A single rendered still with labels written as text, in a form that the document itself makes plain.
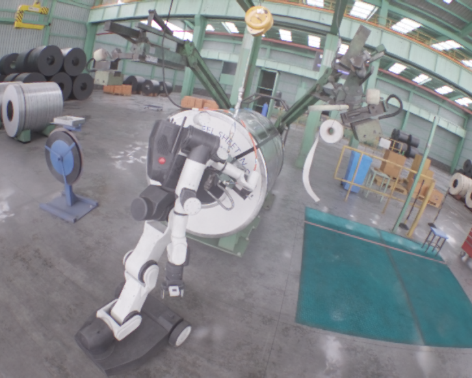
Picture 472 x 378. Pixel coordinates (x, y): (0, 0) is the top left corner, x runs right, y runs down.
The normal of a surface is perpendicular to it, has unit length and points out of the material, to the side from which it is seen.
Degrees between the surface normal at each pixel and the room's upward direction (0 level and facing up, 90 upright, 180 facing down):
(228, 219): 90
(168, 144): 79
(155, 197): 26
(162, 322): 45
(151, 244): 50
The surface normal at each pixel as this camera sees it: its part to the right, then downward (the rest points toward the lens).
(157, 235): -0.23, -0.39
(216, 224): -0.29, 0.31
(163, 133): 0.46, 0.24
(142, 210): -0.38, -0.07
